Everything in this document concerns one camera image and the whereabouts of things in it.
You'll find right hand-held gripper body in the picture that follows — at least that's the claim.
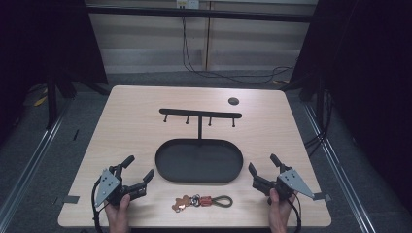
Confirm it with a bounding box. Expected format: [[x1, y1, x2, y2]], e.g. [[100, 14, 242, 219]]
[[252, 168, 316, 206]]

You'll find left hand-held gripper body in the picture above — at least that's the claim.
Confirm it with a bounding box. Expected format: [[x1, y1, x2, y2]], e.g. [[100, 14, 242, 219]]
[[93, 166, 148, 209]]

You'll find black key rack with tray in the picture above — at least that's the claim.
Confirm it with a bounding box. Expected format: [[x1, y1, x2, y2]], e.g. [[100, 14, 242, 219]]
[[154, 108, 245, 184]]

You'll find keychain with green cord loop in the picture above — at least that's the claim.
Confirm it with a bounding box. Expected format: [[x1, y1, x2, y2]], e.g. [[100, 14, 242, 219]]
[[171, 193, 234, 214]]

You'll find person's left hand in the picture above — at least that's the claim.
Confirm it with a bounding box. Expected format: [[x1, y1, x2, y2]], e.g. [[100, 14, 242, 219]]
[[104, 193, 131, 233]]

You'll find person's right hand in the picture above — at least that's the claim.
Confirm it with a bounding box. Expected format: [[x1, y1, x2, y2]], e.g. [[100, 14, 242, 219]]
[[267, 187, 298, 233]]

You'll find grey tape piece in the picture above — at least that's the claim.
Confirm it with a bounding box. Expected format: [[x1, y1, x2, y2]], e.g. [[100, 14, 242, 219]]
[[312, 191, 332, 203], [52, 194, 81, 205]]

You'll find black metal stand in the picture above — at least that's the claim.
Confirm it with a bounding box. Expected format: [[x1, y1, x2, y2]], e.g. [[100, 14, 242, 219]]
[[44, 69, 112, 130]]

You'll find yellow floor object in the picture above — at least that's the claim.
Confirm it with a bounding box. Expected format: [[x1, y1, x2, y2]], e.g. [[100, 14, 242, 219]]
[[33, 94, 49, 108]]

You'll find dark curtain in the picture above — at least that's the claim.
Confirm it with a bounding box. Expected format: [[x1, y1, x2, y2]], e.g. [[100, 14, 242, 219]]
[[0, 0, 109, 137], [281, 0, 412, 215]]

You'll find black horizontal metal bar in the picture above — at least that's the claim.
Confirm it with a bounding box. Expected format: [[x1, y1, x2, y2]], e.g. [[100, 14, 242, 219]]
[[85, 3, 315, 24]]

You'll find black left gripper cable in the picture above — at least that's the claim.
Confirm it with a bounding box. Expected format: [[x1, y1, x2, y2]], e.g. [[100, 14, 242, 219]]
[[90, 177, 107, 233]]

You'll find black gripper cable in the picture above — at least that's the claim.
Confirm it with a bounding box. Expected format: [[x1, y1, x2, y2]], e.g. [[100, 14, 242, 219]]
[[90, 177, 107, 233], [287, 193, 303, 233]]

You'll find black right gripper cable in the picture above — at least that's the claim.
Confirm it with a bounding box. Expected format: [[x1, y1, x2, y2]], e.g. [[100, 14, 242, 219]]
[[287, 193, 303, 233]]

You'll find black floor cable bundle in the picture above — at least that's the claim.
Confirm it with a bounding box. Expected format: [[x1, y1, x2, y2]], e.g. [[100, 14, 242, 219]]
[[303, 89, 335, 158]]

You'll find metal floor rail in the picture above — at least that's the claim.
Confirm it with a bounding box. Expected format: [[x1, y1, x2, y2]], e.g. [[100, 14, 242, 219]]
[[0, 96, 74, 224], [302, 102, 377, 233]]

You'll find black wall cable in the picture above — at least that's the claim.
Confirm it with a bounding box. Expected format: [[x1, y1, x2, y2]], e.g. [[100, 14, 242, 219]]
[[180, 15, 295, 85]]

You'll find white wall power outlet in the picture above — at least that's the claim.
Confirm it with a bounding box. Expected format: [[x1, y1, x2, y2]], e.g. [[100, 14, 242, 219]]
[[176, 0, 200, 10]]

